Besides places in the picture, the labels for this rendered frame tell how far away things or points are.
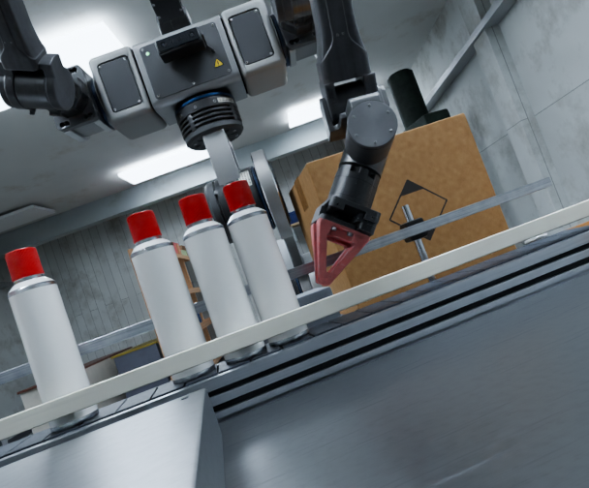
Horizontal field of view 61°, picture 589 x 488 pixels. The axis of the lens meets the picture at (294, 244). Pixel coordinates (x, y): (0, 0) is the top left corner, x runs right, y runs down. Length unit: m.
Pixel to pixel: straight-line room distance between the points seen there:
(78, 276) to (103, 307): 0.68
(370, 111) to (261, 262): 0.22
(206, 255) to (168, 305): 0.07
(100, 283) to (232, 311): 8.68
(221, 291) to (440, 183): 0.46
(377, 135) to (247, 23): 0.62
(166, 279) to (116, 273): 8.55
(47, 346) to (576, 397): 0.50
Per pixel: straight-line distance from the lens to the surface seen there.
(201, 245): 0.59
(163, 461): 0.32
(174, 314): 0.59
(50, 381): 0.62
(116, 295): 9.15
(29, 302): 0.62
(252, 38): 1.13
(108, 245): 9.20
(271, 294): 0.60
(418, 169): 0.89
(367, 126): 0.58
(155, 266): 0.60
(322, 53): 0.67
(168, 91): 1.12
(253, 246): 0.60
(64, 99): 1.03
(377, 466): 0.33
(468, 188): 0.92
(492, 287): 0.65
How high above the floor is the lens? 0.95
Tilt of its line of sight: 3 degrees up
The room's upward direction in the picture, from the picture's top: 20 degrees counter-clockwise
